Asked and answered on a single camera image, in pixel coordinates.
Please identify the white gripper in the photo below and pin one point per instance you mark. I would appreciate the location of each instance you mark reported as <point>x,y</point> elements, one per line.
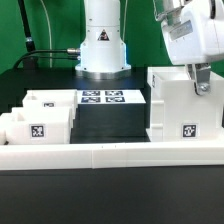
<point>193,32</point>

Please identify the white drawer cabinet box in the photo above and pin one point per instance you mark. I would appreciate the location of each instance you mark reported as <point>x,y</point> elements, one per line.
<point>177,113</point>

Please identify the white front drawer tray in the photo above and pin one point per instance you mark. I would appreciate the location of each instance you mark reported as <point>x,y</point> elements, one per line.
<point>23,126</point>

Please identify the white drawer tray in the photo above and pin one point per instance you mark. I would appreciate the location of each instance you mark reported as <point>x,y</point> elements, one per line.
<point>52,98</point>
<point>23,126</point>

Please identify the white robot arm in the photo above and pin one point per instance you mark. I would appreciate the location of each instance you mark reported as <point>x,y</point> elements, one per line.
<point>102,54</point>

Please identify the white rear drawer tray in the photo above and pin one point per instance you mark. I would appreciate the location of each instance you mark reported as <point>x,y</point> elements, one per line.
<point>52,98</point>

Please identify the white U-shaped boundary fence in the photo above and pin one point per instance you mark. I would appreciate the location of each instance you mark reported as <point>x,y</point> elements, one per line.
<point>112,155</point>

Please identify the white sheet with markers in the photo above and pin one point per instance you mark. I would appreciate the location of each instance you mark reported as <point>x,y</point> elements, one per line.
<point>110,97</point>

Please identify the black pole stand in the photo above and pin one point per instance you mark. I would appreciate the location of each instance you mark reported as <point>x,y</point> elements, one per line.
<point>31,62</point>

